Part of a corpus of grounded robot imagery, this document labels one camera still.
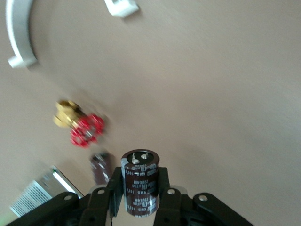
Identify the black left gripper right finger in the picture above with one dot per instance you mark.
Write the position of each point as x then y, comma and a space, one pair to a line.
174, 207

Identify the dark brown cylindrical capacitor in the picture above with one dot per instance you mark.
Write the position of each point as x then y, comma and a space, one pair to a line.
101, 169
141, 183

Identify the white curved plastic bracket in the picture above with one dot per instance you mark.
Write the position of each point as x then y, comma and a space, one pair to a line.
20, 30

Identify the metal mesh power supply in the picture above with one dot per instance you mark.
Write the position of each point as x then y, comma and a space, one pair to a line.
40, 190

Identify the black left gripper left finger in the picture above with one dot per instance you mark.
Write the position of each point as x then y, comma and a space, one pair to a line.
98, 204

